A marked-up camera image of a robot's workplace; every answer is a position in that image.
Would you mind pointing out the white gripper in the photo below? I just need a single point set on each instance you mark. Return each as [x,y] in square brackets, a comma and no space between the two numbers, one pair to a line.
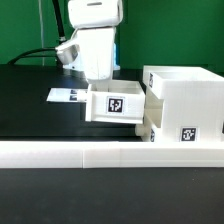
[97,53]

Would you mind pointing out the white drawer tray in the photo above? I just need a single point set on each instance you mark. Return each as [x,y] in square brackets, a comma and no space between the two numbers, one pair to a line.
[150,129]
[123,102]

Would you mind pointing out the white drawer tray front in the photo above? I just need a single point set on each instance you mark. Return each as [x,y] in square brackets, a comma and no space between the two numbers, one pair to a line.
[150,129]

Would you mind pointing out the white drawer cabinet box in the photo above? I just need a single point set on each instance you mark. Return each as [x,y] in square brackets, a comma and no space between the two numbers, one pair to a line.
[188,100]

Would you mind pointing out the white tag sheet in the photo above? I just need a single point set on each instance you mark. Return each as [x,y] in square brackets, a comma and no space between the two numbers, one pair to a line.
[66,95]

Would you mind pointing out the white L-shaped border fence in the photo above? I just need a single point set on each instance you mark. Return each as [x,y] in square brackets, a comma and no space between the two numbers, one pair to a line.
[55,154]

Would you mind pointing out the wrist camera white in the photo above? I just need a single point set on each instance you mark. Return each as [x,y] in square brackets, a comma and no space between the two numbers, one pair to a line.
[67,52]

